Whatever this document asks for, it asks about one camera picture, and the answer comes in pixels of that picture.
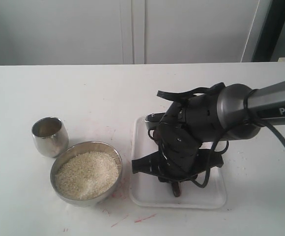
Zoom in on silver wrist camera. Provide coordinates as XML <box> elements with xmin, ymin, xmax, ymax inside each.
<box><xmin>144</xmin><ymin>113</ymin><xmax>165</xmax><ymax>130</ymax></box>

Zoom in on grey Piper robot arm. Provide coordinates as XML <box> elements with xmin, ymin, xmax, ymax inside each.
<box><xmin>132</xmin><ymin>81</ymin><xmax>285</xmax><ymax>181</ymax></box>

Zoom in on brown wooden spoon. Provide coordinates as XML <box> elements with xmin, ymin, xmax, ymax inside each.
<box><xmin>171</xmin><ymin>181</ymin><xmax>181</xmax><ymax>198</ymax></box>

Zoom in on dark vertical post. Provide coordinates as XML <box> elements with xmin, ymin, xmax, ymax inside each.
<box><xmin>252</xmin><ymin>0</ymin><xmax>285</xmax><ymax>62</ymax></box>

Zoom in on small steel cup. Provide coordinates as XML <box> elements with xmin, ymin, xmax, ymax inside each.
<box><xmin>31</xmin><ymin>117</ymin><xmax>69</xmax><ymax>158</ymax></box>

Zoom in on steel bowl of rice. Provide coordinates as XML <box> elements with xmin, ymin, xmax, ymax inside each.
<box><xmin>50</xmin><ymin>141</ymin><xmax>122</xmax><ymax>207</ymax></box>

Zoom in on white plastic tray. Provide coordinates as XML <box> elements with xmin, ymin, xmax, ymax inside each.
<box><xmin>129</xmin><ymin>117</ymin><xmax>227</xmax><ymax>209</ymax></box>

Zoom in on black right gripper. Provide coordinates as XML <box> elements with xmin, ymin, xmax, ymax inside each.
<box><xmin>131</xmin><ymin>102</ymin><xmax>224</xmax><ymax>176</ymax></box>

